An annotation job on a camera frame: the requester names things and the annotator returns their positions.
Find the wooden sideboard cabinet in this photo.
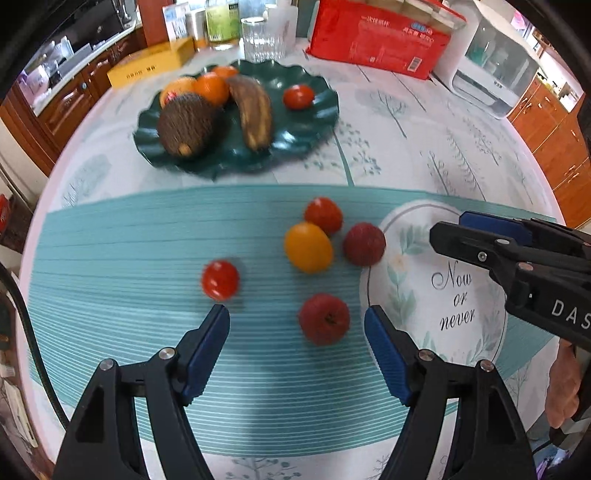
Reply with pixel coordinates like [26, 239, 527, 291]
[508, 76, 591, 229]

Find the overripe brown banana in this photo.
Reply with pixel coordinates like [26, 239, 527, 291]
[225, 75, 273, 152]

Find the blue and white carton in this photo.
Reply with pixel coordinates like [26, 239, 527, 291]
[163, 2, 191, 44]

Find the small yellow-orange citrus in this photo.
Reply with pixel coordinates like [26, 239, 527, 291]
[284, 222, 334, 273]

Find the small red apple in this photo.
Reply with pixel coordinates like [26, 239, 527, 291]
[298, 294, 351, 346]

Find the yellow flat box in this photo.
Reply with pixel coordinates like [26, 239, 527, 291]
[107, 37, 195, 88]

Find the clear ribbed drinking glass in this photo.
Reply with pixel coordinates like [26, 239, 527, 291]
[241, 16, 283, 63]

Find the dark red plum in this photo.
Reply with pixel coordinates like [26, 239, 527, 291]
[342, 222, 387, 267]

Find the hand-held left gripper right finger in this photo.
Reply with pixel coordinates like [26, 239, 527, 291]
[364, 305, 529, 480]

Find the person's right hand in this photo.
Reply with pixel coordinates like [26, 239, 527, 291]
[545, 344, 583, 431]

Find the white plastic bottle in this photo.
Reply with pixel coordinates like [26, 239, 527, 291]
[264, 0, 298, 47]

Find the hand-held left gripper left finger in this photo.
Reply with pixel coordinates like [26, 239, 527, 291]
[53, 304, 230, 480]

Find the dark avocado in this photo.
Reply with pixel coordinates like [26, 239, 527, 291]
[157, 92, 220, 158]

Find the small metal tin can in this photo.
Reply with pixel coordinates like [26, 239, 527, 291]
[185, 9, 208, 51]

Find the large blemished orange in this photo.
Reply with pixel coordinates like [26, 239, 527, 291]
[159, 77, 198, 109]

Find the red cherry tomato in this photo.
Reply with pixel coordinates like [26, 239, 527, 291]
[304, 198, 344, 236]
[201, 260, 241, 301]
[283, 85, 315, 110]

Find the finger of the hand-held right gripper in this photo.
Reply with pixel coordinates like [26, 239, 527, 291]
[459, 211, 591, 264]
[429, 222, 591, 296]

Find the wooden kitchen cabinet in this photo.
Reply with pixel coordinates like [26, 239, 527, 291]
[0, 25, 148, 176]

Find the dark green scalloped plate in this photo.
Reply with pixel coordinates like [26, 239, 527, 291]
[133, 59, 340, 181]

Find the white countertop appliance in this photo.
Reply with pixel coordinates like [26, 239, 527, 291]
[434, 0, 541, 120]

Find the red paper cup package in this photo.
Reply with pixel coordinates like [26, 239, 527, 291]
[307, 0, 467, 81]

